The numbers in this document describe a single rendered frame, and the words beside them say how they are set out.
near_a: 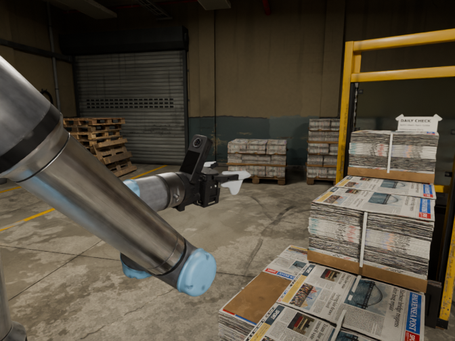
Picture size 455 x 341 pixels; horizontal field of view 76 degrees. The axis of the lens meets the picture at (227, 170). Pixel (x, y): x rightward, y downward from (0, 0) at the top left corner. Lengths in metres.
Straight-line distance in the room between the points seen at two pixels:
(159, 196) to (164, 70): 7.74
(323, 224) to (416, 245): 0.29
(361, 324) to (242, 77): 7.07
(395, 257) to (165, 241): 0.83
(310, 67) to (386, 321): 6.91
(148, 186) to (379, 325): 0.70
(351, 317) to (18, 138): 0.87
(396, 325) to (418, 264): 0.23
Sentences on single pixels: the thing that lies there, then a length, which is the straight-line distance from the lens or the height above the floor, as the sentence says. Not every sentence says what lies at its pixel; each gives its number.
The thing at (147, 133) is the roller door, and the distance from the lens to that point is 8.48.
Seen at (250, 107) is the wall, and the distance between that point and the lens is 7.59.
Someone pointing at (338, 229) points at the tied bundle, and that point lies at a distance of 1.12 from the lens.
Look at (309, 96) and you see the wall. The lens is 7.51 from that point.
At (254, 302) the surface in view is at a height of 0.60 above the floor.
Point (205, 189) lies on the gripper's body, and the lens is 0.68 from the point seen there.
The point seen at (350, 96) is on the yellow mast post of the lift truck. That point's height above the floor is 1.50.
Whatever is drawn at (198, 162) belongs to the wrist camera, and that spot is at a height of 1.27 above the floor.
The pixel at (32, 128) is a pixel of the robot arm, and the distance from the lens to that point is 0.33.
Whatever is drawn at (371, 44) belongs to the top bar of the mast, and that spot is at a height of 1.82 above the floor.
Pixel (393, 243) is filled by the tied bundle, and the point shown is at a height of 0.97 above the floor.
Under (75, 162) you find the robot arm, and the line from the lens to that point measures 0.36.
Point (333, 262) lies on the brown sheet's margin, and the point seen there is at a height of 0.85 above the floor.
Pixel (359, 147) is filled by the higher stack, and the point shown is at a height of 1.21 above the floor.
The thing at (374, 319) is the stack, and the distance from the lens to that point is 0.98.
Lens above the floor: 1.38
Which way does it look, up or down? 11 degrees down
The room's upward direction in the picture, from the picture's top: straight up
